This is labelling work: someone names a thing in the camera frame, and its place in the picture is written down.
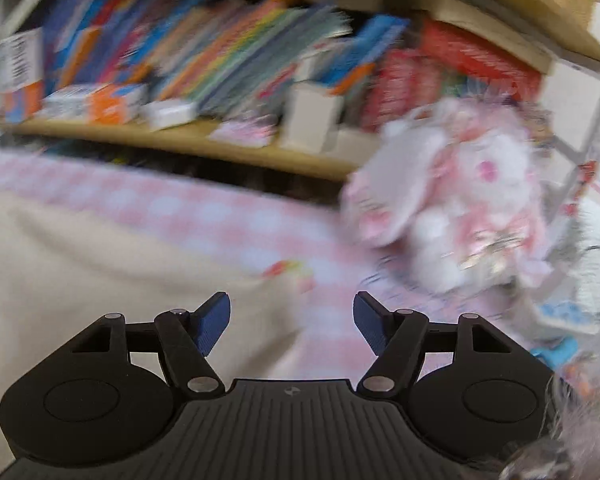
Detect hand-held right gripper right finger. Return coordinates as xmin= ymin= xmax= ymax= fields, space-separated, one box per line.
xmin=354 ymin=291 xmax=523 ymax=401

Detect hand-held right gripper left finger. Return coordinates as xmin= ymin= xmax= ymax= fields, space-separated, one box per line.
xmin=67 ymin=292 xmax=231 ymax=401

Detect cream t-shirt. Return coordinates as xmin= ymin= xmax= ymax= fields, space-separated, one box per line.
xmin=0 ymin=190 xmax=321 ymax=466

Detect pink checked cartoon mat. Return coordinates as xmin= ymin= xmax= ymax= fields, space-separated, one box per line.
xmin=0 ymin=152 xmax=546 ymax=391

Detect pink white bunny plush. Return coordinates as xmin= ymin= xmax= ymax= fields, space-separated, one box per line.
xmin=342 ymin=97 xmax=553 ymax=293

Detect white wooden bookshelf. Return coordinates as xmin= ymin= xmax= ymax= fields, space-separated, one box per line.
xmin=0 ymin=0 xmax=600 ymax=181

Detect tall beige open box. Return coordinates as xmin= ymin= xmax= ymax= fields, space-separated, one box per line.
xmin=280 ymin=82 xmax=343 ymax=153

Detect small white box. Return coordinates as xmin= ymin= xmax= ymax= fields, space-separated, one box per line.
xmin=142 ymin=100 xmax=198 ymax=130

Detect pale fuzzy sleeve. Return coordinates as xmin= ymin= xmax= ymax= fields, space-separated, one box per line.
xmin=500 ymin=320 xmax=600 ymax=480

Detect flat white orange box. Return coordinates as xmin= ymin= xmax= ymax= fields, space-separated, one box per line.
xmin=42 ymin=82 xmax=148 ymax=125

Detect row of colourful books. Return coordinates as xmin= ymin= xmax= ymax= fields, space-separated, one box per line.
xmin=40 ymin=0 xmax=416 ymax=116

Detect red boxed book set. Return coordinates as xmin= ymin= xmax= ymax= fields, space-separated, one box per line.
xmin=360 ymin=17 xmax=543 ymax=131

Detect tall white orange box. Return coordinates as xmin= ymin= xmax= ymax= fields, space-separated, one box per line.
xmin=0 ymin=27 xmax=46 ymax=123

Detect pink ring clips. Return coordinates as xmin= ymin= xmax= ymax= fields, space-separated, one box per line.
xmin=210 ymin=117 xmax=281 ymax=147

